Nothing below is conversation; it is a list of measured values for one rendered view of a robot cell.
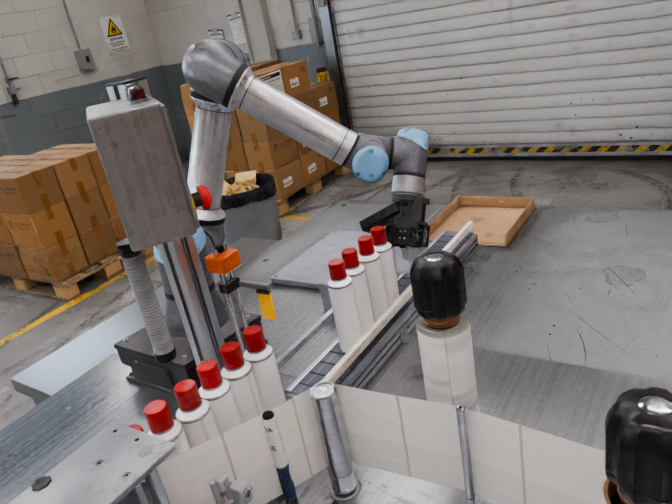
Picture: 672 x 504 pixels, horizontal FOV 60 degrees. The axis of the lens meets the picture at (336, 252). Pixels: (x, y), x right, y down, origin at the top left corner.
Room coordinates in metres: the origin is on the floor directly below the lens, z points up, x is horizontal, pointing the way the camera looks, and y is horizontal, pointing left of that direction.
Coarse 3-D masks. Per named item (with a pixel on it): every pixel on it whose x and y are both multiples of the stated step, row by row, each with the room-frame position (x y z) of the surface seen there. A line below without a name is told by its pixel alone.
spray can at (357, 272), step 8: (352, 248) 1.11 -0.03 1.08; (344, 256) 1.09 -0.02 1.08; (352, 256) 1.09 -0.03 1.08; (352, 264) 1.09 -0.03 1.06; (360, 264) 1.11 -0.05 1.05; (352, 272) 1.08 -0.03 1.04; (360, 272) 1.08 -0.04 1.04; (360, 280) 1.08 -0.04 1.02; (360, 288) 1.08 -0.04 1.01; (360, 296) 1.08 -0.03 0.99; (368, 296) 1.09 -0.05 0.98; (360, 304) 1.08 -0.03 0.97; (368, 304) 1.09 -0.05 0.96; (360, 312) 1.08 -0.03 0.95; (368, 312) 1.08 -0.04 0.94; (360, 320) 1.08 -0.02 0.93; (368, 320) 1.08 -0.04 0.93; (368, 328) 1.08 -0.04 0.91
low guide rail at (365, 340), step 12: (468, 228) 1.51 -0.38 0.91; (456, 240) 1.44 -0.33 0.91; (408, 288) 1.21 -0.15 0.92; (396, 300) 1.16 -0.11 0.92; (384, 312) 1.12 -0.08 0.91; (396, 312) 1.14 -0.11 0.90; (384, 324) 1.10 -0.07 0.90; (372, 336) 1.05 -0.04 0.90; (360, 348) 1.01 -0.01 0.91; (348, 360) 0.97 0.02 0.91; (336, 372) 0.94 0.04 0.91
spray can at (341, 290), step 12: (336, 264) 1.05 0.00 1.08; (336, 276) 1.04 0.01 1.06; (348, 276) 1.06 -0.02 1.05; (336, 288) 1.03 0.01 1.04; (348, 288) 1.04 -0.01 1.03; (336, 300) 1.04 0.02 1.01; (348, 300) 1.04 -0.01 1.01; (336, 312) 1.04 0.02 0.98; (348, 312) 1.03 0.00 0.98; (336, 324) 1.05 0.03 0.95; (348, 324) 1.03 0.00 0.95; (360, 324) 1.06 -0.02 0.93; (348, 336) 1.03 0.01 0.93; (360, 336) 1.04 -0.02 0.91; (348, 348) 1.04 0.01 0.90
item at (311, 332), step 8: (440, 208) 1.56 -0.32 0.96; (432, 216) 1.51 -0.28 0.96; (328, 312) 1.08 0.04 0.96; (320, 320) 1.06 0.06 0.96; (328, 320) 1.07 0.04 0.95; (312, 328) 1.03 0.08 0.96; (320, 328) 1.04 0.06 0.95; (304, 336) 1.01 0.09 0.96; (312, 336) 1.02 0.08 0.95; (296, 344) 0.98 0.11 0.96; (304, 344) 1.00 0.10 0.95; (288, 352) 0.96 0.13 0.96; (296, 352) 0.97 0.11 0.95; (280, 360) 0.94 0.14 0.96; (288, 360) 0.95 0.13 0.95
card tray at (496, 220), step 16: (448, 208) 1.82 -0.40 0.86; (464, 208) 1.86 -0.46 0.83; (480, 208) 1.83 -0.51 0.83; (496, 208) 1.80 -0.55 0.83; (512, 208) 1.78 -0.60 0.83; (528, 208) 1.69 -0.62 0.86; (432, 224) 1.71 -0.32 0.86; (448, 224) 1.75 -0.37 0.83; (464, 224) 1.72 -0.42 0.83; (480, 224) 1.69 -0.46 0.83; (496, 224) 1.67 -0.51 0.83; (512, 224) 1.56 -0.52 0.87; (432, 240) 1.64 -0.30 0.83; (480, 240) 1.58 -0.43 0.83; (496, 240) 1.55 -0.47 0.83
